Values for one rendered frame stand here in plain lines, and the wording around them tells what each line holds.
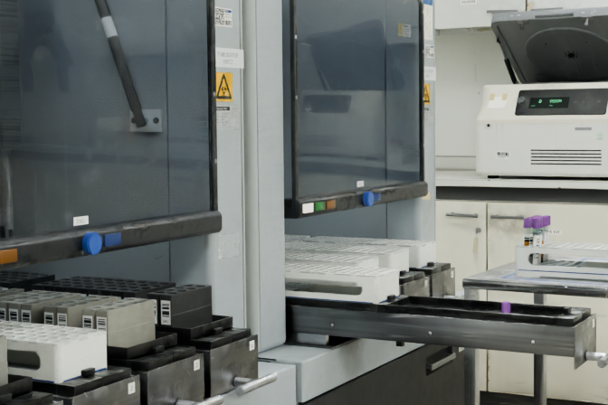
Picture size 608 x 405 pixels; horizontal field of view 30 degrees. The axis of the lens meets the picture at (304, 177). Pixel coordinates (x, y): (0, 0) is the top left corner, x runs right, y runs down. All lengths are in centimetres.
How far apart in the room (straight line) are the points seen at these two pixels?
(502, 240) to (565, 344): 252
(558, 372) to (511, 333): 250
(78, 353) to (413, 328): 68
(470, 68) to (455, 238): 94
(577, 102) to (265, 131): 247
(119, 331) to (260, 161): 47
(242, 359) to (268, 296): 26
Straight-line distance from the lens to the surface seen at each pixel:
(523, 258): 230
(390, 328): 197
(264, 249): 196
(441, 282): 247
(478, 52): 505
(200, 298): 177
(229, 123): 185
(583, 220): 428
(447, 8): 475
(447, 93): 510
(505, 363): 445
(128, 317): 162
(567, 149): 428
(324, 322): 202
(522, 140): 433
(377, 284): 199
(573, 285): 221
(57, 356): 146
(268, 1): 198
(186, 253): 184
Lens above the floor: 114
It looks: 3 degrees down
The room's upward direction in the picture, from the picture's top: 1 degrees counter-clockwise
